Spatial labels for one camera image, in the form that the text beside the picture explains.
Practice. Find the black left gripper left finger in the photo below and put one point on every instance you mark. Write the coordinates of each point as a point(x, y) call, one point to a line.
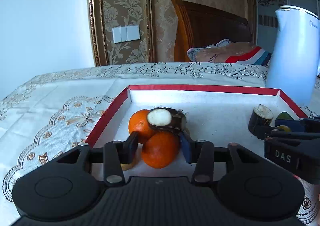
point(71, 184)

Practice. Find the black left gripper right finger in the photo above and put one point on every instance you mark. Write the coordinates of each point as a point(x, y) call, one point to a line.
point(243, 182)

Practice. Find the cut green cucumber piece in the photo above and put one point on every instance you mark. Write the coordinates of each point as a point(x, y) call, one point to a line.
point(284, 116)

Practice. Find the brownish green kiwi fruit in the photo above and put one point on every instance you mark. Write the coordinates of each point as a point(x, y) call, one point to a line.
point(126, 167)

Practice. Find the orange tangerine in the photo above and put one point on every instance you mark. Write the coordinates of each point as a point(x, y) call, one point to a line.
point(138, 123)
point(161, 149)

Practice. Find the brown water chestnut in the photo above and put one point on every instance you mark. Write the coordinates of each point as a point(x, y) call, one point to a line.
point(167, 119)

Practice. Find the white embroidered tablecloth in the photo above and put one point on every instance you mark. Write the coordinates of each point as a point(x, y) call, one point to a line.
point(54, 113)

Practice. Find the red shallow cardboard box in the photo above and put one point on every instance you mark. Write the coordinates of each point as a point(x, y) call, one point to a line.
point(215, 113)

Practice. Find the white electric kettle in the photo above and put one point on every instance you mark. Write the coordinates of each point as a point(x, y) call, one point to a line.
point(294, 64)

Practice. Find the striped bed sheet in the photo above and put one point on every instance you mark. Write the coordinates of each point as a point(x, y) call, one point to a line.
point(257, 56)

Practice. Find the beige pillow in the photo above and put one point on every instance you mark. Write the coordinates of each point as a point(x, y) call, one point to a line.
point(224, 51)

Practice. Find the sliding door wardrobe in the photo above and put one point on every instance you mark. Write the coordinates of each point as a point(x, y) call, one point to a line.
point(267, 22)

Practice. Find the white wall switch panel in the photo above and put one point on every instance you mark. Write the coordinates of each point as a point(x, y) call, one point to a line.
point(125, 33)

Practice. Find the gold wall panel frame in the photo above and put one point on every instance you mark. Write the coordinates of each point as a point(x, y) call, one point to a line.
point(104, 15)

